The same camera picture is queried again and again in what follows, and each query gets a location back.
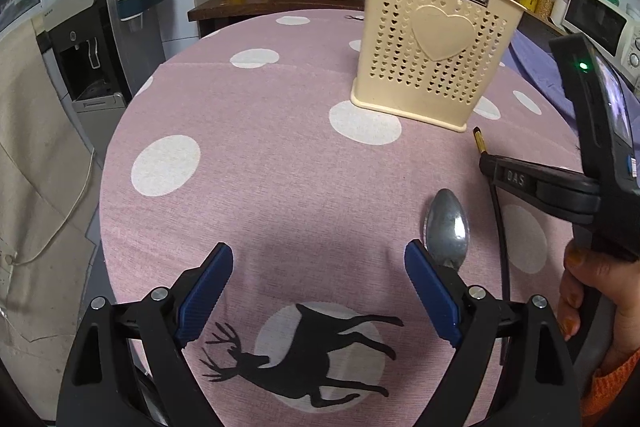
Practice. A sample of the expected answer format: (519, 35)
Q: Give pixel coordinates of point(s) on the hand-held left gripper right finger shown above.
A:
(432, 297)

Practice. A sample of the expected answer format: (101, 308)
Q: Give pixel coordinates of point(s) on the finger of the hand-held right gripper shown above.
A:
(515, 179)

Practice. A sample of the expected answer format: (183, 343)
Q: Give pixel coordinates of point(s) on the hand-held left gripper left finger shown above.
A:
(205, 297)

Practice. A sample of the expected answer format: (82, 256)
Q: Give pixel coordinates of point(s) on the black chopstick with gold band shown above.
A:
(479, 141)

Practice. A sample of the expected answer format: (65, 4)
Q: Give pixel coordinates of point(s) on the metal spoon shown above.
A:
(447, 222)

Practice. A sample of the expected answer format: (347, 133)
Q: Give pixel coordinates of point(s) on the cream perforated utensil holder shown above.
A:
(400, 72)

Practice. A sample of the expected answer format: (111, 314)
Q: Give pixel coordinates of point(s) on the person's right forearm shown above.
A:
(615, 387)

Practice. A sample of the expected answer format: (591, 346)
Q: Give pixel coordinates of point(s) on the person's right hand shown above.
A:
(627, 307)

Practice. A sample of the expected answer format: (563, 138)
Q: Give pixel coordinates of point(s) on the purple floral cloth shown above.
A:
(537, 67)

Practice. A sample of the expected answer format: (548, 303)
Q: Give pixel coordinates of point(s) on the white microwave oven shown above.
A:
(595, 14)

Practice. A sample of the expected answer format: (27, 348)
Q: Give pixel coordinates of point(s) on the beige cloth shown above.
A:
(35, 157)

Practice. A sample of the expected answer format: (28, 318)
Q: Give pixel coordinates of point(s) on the water dispenser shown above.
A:
(107, 57)

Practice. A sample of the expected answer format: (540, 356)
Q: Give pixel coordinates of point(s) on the dark wooden counter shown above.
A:
(225, 4)

